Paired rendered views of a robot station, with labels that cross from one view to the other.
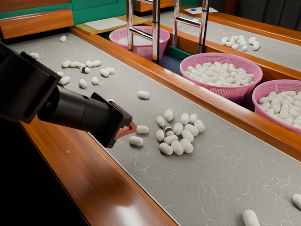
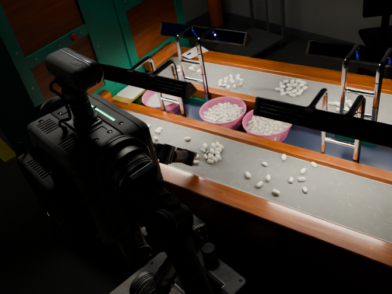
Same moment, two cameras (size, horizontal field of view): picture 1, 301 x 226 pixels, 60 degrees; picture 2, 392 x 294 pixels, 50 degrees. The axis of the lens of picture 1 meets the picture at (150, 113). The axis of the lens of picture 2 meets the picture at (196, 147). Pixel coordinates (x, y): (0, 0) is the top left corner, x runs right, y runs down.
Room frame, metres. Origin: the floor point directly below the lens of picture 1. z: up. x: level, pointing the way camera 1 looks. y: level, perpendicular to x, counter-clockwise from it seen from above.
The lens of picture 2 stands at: (-1.11, 0.27, 2.08)
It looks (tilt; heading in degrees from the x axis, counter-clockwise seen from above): 38 degrees down; 351
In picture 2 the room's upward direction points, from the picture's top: 12 degrees counter-clockwise
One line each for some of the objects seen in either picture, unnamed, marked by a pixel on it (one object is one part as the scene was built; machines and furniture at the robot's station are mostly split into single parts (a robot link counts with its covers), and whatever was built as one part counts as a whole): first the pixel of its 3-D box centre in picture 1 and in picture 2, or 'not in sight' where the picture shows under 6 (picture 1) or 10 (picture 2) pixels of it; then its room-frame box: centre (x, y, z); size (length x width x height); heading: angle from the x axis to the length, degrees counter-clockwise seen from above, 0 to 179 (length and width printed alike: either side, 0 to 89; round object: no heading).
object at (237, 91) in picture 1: (218, 80); (223, 116); (0.80, -0.23, 0.72); 0.27 x 0.27 x 0.10
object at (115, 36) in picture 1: (139, 45); (164, 101); (1.14, 0.05, 0.72); 0.27 x 0.27 x 0.10
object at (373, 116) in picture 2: not in sight; (363, 95); (0.38, -0.83, 0.90); 0.20 x 0.19 x 0.45; 39
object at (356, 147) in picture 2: not in sight; (333, 142); (0.12, -0.52, 0.90); 0.20 x 0.19 x 0.45; 39
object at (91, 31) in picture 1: (113, 23); (136, 88); (1.31, 0.18, 0.77); 0.33 x 0.15 x 0.01; 129
